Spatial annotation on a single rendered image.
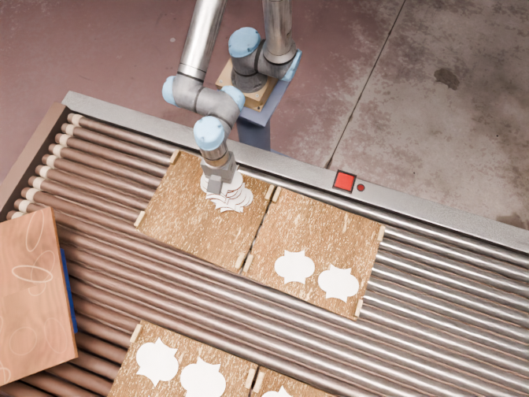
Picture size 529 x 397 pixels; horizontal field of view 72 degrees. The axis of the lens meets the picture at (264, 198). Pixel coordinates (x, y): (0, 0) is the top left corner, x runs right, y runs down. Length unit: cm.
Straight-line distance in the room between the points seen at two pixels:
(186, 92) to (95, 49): 227
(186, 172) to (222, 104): 49
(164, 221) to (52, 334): 48
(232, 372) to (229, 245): 41
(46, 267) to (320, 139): 181
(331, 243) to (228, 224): 37
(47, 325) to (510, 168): 267
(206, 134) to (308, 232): 57
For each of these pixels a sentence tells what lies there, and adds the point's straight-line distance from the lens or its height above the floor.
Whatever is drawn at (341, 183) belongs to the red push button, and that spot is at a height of 93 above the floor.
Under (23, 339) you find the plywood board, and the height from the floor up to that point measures 104.
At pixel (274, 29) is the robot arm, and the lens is 121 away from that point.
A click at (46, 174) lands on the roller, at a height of 92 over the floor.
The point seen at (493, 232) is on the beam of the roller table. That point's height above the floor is 92.
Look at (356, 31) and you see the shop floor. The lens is 315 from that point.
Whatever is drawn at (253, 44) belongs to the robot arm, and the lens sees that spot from 137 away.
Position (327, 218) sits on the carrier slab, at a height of 94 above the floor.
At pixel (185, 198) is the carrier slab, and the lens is 137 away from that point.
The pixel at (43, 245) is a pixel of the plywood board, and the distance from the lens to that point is 139.
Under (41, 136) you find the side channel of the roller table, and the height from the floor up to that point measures 95.
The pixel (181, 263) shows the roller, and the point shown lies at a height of 92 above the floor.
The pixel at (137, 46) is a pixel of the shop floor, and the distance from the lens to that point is 316.
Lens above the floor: 219
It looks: 70 degrees down
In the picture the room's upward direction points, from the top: 3 degrees counter-clockwise
